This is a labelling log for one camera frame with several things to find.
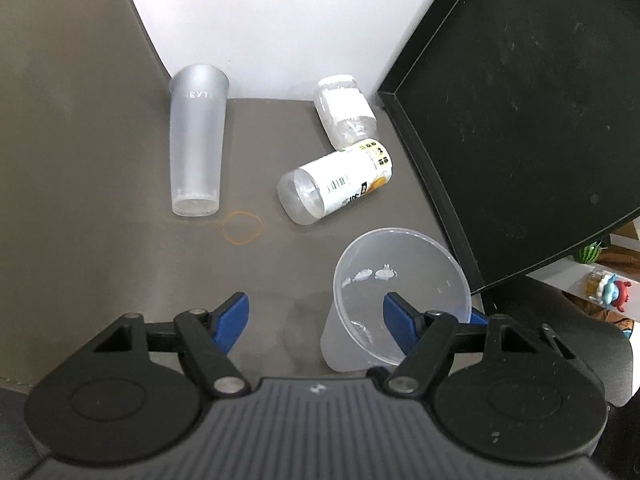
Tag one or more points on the colourful toy figure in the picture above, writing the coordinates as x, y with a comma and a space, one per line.
607, 287

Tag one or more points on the clear cup with white wrap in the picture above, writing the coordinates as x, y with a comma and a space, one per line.
345, 110

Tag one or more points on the clear cup with white label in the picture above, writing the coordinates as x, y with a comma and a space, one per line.
335, 182

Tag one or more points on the grey leather desk mat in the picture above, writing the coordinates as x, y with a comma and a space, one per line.
90, 185

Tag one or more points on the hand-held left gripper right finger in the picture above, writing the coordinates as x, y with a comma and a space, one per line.
400, 320

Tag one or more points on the watermelon toy ball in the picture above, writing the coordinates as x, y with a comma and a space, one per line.
588, 253

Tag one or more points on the black tray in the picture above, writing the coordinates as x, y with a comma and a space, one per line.
520, 110

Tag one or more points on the tall frosted plastic cup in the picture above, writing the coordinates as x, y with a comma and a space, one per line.
196, 150

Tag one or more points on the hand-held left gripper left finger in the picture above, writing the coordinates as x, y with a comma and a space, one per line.
233, 316

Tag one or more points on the wide clear plastic cup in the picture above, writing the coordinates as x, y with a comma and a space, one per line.
400, 260

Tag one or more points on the tan rubber band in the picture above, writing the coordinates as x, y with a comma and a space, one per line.
226, 234

